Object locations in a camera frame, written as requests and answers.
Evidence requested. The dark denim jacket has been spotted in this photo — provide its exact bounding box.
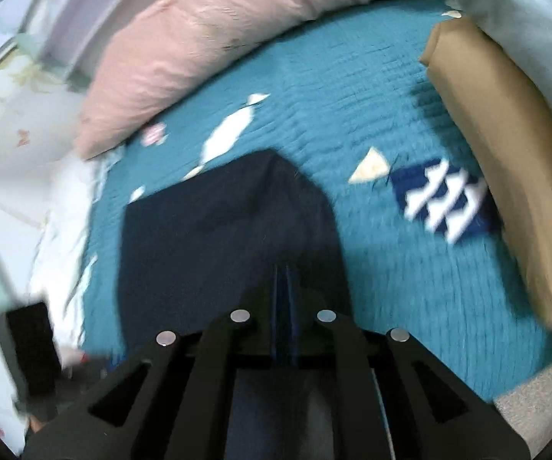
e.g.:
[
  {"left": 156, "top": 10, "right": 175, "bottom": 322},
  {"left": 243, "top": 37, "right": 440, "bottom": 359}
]
[{"left": 115, "top": 149, "right": 354, "bottom": 460}]

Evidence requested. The light grey folded garment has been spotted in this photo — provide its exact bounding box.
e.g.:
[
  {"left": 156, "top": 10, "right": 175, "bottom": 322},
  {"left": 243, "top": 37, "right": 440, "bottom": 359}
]
[{"left": 447, "top": 0, "right": 552, "bottom": 155}]

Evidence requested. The tan pillow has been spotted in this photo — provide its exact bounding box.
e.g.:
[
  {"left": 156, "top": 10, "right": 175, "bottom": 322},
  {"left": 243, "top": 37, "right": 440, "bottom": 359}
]
[{"left": 419, "top": 16, "right": 552, "bottom": 330}]

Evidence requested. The lavender shelf unit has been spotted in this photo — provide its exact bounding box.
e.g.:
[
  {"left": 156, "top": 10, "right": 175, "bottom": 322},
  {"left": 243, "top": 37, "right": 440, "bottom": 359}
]
[{"left": 41, "top": 0, "right": 163, "bottom": 80}]

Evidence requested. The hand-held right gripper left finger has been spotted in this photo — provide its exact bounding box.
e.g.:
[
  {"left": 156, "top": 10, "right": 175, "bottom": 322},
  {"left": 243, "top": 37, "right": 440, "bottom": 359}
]
[{"left": 21, "top": 265, "right": 285, "bottom": 460}]

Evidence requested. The pink duvet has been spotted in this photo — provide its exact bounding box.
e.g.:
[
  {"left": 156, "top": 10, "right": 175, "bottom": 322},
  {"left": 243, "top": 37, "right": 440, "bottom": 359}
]
[{"left": 72, "top": 0, "right": 426, "bottom": 162}]

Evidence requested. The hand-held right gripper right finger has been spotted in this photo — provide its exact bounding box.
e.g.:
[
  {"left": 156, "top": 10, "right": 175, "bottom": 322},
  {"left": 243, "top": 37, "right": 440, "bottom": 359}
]
[{"left": 286, "top": 267, "right": 532, "bottom": 460}]

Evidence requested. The white wardrobe with butterfly print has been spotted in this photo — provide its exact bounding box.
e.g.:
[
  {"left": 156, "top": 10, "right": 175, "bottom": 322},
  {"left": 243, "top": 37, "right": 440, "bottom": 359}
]
[{"left": 0, "top": 0, "right": 95, "bottom": 187}]

